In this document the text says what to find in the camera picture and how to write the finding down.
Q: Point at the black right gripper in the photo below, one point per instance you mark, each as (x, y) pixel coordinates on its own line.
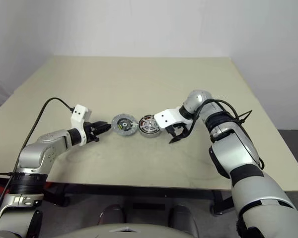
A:
(180, 130)

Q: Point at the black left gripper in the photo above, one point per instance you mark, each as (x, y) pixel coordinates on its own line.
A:
(92, 132)

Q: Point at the round grey motor lid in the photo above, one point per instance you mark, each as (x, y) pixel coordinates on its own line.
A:
(120, 127)

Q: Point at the round motor housing copper windings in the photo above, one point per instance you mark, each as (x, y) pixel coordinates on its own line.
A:
(149, 136)

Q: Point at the silver spoked rotor black rim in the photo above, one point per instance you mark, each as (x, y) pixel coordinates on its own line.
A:
(151, 124)

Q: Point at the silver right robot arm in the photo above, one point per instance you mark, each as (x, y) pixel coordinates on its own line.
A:
(238, 148)

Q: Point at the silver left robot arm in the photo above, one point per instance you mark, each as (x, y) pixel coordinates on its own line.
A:
(39, 153)

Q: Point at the black zip tie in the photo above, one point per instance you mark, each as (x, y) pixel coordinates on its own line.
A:
(245, 116)
(2, 174)

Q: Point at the dark rounded shape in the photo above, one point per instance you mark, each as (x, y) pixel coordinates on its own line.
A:
(113, 215)

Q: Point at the grey robot torso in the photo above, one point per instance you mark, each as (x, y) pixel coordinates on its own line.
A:
(139, 231)

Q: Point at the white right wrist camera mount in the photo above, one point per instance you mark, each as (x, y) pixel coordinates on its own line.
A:
(169, 116)

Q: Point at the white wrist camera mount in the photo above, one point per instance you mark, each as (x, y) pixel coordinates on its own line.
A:
(79, 114)
(169, 116)

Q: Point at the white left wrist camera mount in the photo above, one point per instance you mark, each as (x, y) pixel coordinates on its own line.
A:
(79, 114)

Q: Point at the black table frame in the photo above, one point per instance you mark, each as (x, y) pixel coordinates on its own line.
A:
(139, 191)

